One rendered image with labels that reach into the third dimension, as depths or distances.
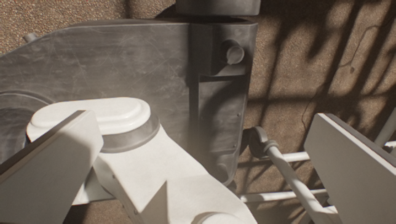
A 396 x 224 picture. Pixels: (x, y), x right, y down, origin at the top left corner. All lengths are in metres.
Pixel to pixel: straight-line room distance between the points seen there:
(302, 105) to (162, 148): 0.69
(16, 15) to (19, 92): 0.24
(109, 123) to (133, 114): 0.04
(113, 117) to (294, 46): 0.63
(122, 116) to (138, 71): 0.15
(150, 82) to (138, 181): 0.25
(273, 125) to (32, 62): 0.81
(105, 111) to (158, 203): 0.19
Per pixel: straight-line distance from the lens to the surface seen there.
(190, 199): 0.24
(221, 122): 0.53
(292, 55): 0.78
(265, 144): 0.71
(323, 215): 0.59
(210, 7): 0.43
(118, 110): 0.37
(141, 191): 0.29
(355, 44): 0.95
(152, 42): 0.45
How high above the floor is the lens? 0.61
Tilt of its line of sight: 58 degrees down
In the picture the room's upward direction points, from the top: 160 degrees clockwise
